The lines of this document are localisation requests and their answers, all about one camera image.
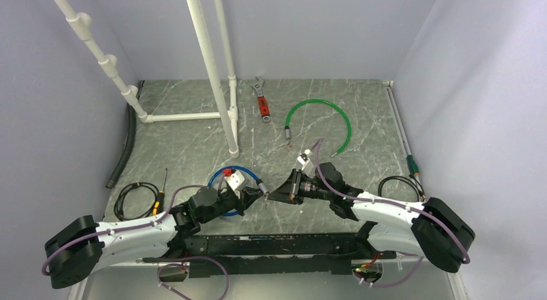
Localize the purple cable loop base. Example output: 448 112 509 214
156 256 230 299

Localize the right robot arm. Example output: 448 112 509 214
268 163 475 273

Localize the green handled screwdriver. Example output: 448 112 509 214
406 154 420 178

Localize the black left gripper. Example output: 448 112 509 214
200 186 263 224

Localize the black coiled cable left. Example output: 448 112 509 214
113 181 161 222

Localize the white pvc pipe frame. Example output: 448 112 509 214
53 0 239 158

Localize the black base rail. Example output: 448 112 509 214
139 232 396 275

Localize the black coiled cable right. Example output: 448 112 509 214
377 175 426 203

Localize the black foam tube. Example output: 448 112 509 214
105 104 138 189

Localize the black coiled cable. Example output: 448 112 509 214
377 175 426 203
113 181 161 222

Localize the blue cable lock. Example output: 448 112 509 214
207 165 270 217

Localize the green cable lock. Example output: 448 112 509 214
284 99 352 159

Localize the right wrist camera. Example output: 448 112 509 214
297 149 315 177

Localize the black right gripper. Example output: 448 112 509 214
268 168 333 205

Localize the red handled adjustable wrench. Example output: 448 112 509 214
252 77 271 123

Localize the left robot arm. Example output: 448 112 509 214
41 186 268 289

